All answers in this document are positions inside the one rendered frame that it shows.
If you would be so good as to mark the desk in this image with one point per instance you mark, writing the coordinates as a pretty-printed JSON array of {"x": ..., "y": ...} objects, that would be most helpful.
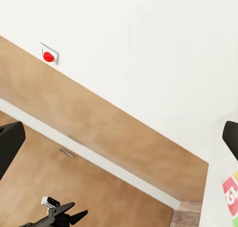
[{"x": 215, "y": 211}]

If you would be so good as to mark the board game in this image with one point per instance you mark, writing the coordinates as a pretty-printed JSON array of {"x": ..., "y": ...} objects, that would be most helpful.
[{"x": 230, "y": 187}]

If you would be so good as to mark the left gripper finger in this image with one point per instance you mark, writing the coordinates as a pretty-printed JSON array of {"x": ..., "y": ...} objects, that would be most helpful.
[
  {"x": 75, "y": 218},
  {"x": 56, "y": 212}
]

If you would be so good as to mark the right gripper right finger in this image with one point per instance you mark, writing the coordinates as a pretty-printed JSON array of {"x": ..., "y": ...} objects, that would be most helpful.
[{"x": 230, "y": 137}]

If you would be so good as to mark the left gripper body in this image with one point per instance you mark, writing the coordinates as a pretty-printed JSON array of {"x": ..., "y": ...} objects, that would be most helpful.
[{"x": 48, "y": 221}]

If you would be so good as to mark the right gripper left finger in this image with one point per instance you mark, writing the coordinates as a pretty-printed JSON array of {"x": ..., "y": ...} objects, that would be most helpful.
[{"x": 12, "y": 137}]

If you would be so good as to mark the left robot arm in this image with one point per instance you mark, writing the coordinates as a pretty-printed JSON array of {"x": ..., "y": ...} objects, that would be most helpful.
[{"x": 56, "y": 215}]

